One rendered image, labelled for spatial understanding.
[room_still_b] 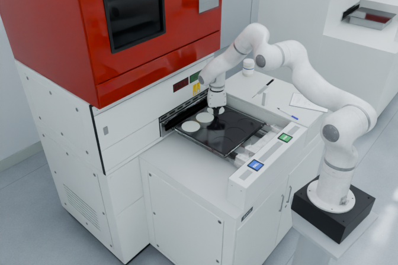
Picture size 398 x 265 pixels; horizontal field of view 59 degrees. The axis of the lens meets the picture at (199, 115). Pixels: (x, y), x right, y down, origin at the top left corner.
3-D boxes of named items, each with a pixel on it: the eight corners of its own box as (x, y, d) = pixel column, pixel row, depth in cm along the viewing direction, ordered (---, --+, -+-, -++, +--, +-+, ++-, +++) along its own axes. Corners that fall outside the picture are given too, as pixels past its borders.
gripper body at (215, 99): (209, 91, 184) (209, 109, 190) (228, 89, 186) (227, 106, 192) (205, 84, 190) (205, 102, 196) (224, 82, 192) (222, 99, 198)
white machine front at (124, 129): (103, 174, 171) (88, 104, 149) (209, 105, 222) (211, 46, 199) (107, 177, 170) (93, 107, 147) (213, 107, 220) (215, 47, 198)
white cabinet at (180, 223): (150, 251, 229) (137, 157, 183) (237, 173, 289) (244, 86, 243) (228, 318, 195) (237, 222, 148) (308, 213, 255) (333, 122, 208)
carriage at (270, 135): (233, 165, 172) (234, 161, 170) (272, 131, 194) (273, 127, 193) (247, 173, 167) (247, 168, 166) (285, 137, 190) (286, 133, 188)
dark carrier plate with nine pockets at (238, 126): (173, 128, 190) (173, 126, 190) (214, 102, 212) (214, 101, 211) (224, 155, 172) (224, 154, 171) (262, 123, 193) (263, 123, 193)
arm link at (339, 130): (362, 163, 136) (379, 110, 124) (333, 182, 126) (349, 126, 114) (335, 148, 144) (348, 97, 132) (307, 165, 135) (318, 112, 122)
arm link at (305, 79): (345, 149, 127) (369, 133, 135) (365, 129, 118) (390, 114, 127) (258, 60, 149) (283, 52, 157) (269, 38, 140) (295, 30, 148)
